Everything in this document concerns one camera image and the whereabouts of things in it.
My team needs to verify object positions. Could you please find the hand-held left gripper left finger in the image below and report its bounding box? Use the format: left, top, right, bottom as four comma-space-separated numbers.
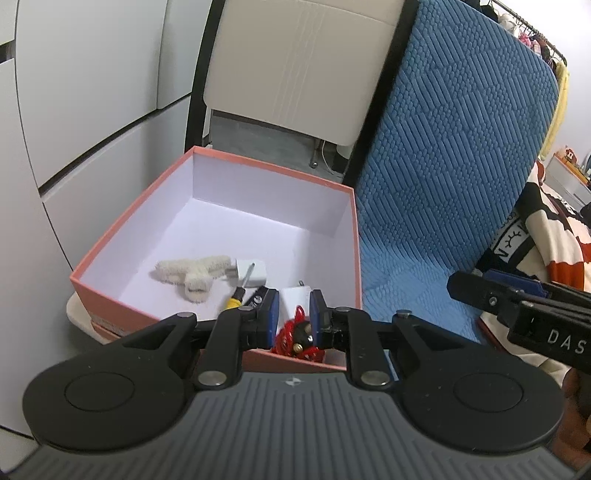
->
117, 290, 281, 388

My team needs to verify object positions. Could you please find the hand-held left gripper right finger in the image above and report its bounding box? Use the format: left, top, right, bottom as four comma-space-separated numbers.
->
310, 290, 462, 387

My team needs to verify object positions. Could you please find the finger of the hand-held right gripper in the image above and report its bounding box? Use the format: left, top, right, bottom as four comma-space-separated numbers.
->
447, 271, 525, 326
484, 270, 591, 308

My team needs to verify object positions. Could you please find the red toy ornament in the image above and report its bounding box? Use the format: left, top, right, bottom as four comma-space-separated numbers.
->
270, 305, 326, 363

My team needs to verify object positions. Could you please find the white charger plug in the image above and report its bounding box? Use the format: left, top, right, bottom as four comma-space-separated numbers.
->
279, 279, 315, 326
226, 258, 269, 289

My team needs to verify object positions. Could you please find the yellow handle screwdriver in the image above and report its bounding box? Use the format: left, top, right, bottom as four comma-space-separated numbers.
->
225, 262, 256, 310

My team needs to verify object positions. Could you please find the pink cardboard box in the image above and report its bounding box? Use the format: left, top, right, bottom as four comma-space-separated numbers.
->
69, 145, 363, 374

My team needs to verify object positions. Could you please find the black pen-shaped gadget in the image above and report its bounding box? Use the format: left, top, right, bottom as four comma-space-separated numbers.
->
245, 286, 271, 310

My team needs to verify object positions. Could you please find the black white red printed blanket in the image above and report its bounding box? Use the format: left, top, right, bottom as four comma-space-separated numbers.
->
475, 159, 591, 370

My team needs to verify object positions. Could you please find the white fluffy toy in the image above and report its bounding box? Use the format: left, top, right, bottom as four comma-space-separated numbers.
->
154, 255, 232, 303

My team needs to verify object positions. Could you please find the blue quilted cover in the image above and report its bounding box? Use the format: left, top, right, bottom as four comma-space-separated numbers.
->
355, 0, 561, 342

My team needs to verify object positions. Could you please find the pink box lid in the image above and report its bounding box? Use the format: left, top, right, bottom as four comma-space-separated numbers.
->
90, 314, 125, 344

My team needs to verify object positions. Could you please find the yellow hanging garment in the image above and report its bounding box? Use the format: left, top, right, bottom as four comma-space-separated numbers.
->
542, 62, 571, 158

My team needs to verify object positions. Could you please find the white stool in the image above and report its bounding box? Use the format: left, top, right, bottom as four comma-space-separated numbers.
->
65, 291, 108, 344

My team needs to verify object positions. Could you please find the clothes rack with garments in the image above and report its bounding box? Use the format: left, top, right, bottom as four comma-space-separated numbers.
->
480, 0, 568, 70

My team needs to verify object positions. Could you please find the white cabinet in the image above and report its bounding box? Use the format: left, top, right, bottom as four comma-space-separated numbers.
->
0, 0, 218, 439

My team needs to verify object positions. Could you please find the cream chair with black frame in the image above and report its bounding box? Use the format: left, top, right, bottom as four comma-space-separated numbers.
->
185, 0, 419, 185

